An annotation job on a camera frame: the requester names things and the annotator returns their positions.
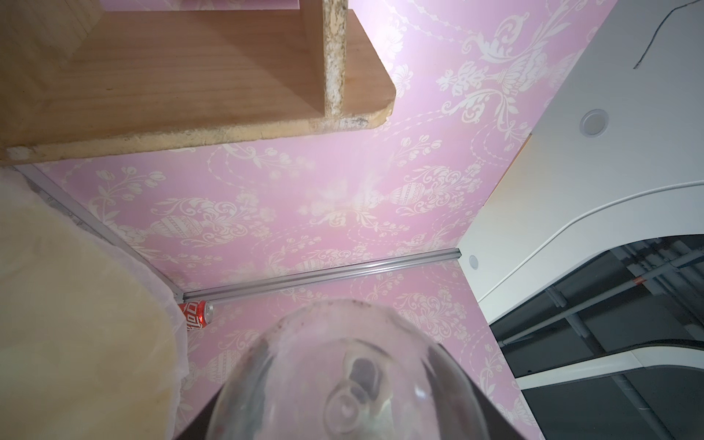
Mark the red cola can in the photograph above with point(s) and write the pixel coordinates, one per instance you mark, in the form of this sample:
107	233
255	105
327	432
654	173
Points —
198	315

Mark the clear plastic bin liner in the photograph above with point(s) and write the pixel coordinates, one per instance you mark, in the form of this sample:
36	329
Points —
163	295

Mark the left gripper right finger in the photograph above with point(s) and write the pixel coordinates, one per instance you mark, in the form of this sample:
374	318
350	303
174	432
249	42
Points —
495	412

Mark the wooden two-tier shelf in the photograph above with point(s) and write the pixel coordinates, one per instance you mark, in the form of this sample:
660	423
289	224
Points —
80	82

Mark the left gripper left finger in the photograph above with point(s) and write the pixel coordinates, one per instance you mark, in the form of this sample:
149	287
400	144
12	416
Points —
197	430

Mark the cream trash bin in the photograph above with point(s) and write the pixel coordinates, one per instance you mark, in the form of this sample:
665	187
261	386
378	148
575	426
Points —
86	351

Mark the clear jar flower tea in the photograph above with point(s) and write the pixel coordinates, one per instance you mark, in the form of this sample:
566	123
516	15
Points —
346	369

